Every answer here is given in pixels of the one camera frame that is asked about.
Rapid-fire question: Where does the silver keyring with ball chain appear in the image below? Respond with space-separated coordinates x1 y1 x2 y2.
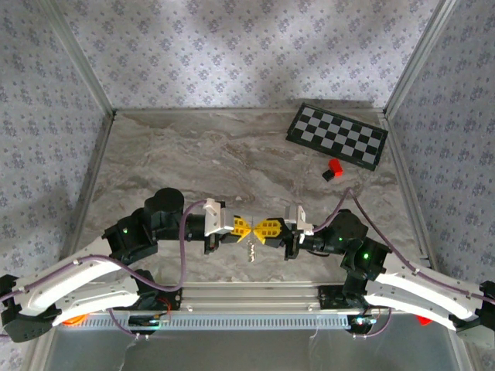
245 218 259 264

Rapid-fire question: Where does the wide aluminium mounting rail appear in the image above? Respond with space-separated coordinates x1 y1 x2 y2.
41 281 463 313

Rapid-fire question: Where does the aluminium frame rail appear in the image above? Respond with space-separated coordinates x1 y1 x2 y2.
381 111 440 281
114 107 387 115
52 111 117 285

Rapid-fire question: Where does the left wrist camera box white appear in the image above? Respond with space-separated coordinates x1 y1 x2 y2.
203 197 236 237

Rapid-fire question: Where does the aluminium frame post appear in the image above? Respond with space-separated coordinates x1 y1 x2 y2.
36 0 118 119

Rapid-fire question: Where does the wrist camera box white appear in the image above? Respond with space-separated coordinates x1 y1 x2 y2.
285 204 315 237
203 197 236 237

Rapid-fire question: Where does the black grey checkerboard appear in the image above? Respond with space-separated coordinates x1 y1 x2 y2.
285 101 389 172

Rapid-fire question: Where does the grey metal shelf plate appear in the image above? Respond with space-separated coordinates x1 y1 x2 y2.
36 313 479 371

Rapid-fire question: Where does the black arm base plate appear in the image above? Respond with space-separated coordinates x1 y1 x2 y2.
317 284 390 310
115 284 183 311

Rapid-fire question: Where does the purple cable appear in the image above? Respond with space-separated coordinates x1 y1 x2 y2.
0 199 210 341
311 187 495 341

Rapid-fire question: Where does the grey slotted cable duct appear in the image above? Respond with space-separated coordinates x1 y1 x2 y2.
83 311 351 332

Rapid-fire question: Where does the small circuit board green light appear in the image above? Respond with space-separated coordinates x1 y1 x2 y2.
128 313 172 329
350 315 378 329

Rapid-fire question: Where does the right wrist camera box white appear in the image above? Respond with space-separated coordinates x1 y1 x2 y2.
285 204 315 237

